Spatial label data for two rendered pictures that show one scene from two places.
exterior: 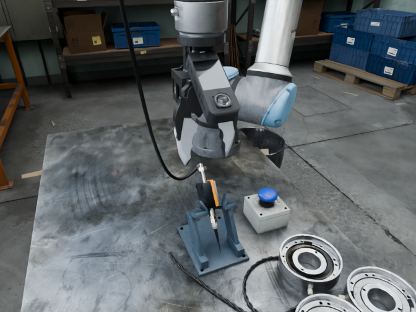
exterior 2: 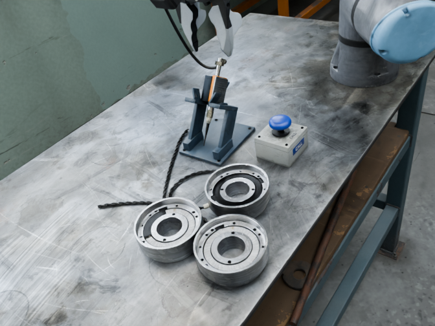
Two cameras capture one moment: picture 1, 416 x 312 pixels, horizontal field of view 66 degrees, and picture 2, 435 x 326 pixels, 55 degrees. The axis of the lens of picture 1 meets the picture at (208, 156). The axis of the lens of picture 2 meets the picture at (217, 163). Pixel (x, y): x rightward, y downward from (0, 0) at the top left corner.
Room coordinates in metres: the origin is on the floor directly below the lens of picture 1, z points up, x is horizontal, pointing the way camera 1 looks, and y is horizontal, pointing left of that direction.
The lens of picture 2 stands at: (0.15, -0.61, 1.29)
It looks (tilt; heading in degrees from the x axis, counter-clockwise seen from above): 39 degrees down; 64
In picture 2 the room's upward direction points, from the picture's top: 12 degrees counter-clockwise
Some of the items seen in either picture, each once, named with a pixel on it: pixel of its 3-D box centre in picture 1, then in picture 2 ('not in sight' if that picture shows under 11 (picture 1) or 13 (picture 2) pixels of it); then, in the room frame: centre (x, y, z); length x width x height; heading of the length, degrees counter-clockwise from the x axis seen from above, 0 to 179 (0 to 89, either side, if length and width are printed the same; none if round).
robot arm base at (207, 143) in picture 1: (215, 130); (365, 51); (0.85, -0.02, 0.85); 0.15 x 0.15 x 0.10
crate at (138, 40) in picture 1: (135, 34); not in sight; (3.86, 0.83, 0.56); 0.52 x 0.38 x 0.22; 107
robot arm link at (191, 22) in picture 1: (199, 17); not in sight; (0.49, 0.01, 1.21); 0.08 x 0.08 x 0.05
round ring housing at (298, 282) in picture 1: (308, 264); (237, 193); (0.38, -0.18, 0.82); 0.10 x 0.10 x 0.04
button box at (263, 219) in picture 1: (264, 208); (283, 140); (0.53, -0.12, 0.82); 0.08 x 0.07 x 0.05; 20
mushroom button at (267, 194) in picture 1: (267, 200); (280, 130); (0.52, -0.12, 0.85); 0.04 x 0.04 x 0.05
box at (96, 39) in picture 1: (84, 31); not in sight; (3.65, 1.33, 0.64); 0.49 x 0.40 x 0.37; 115
